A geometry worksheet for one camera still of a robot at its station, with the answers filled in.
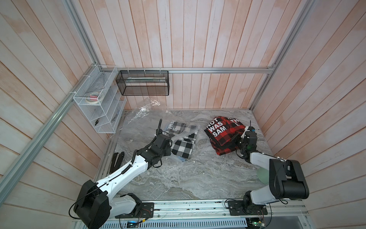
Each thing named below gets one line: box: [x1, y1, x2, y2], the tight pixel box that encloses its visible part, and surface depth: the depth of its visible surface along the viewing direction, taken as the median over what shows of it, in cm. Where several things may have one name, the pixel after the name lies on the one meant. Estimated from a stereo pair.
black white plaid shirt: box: [164, 121, 199, 160], surface depth 97 cm
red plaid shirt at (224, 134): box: [203, 115, 246, 156], surface depth 97 cm
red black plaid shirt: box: [203, 127, 245, 156], surface depth 97 cm
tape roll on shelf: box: [85, 91, 101, 105], surface depth 75 cm
